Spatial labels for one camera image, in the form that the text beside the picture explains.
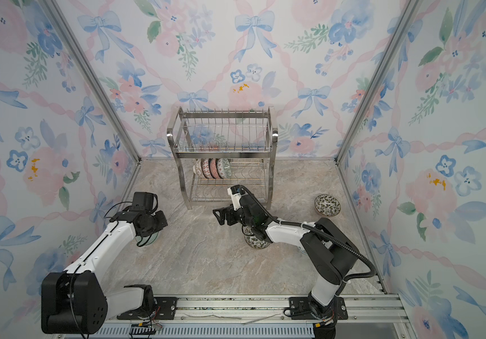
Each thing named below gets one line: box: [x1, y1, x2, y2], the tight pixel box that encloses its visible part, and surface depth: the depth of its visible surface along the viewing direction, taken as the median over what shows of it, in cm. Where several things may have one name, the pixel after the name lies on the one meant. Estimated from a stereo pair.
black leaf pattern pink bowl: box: [314, 194, 342, 217], surface depth 100 cm
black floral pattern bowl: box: [208, 158, 220, 179], surface depth 102 cm
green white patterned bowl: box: [216, 158, 232, 179], surface depth 105 cm
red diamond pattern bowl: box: [200, 158, 213, 179], surface depth 103 cm
